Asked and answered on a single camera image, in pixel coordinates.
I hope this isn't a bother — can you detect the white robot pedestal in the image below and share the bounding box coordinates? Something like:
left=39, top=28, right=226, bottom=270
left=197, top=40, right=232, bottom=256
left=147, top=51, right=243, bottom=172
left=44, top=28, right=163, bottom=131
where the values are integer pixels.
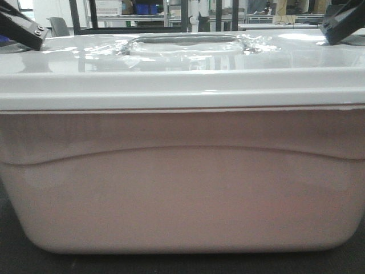
left=188, top=0, right=209, bottom=33

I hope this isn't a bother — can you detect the blue crate on far shelf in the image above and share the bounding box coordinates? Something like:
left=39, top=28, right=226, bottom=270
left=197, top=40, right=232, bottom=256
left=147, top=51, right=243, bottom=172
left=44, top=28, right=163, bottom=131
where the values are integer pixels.
left=135, top=4, right=158, bottom=15

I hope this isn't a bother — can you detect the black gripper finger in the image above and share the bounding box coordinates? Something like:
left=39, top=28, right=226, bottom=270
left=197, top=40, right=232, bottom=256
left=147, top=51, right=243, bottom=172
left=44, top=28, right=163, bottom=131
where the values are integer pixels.
left=1, top=5, right=48, bottom=51
left=319, top=0, right=364, bottom=45

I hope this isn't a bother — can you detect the white lidded storage bin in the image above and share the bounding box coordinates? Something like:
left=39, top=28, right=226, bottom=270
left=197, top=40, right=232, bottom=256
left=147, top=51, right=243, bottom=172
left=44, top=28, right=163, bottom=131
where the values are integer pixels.
left=1, top=29, right=364, bottom=254

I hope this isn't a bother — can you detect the dark metal shelf frame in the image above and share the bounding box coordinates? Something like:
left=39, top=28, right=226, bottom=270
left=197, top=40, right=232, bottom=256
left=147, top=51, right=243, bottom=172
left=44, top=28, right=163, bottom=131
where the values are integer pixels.
left=69, top=1, right=223, bottom=35

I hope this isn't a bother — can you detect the white perforated basket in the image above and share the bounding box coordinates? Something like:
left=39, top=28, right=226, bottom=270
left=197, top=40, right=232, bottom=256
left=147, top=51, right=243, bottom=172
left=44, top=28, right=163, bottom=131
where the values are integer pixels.
left=95, top=0, right=122, bottom=16

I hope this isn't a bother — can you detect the grey office chair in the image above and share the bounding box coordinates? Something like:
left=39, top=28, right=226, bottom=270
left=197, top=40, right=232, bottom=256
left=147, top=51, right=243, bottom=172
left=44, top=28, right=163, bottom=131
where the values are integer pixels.
left=47, top=17, right=70, bottom=37

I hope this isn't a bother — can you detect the white lab table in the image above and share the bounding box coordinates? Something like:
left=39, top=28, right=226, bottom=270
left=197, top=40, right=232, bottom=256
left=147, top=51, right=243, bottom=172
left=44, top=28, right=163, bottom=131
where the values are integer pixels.
left=238, top=23, right=319, bottom=31

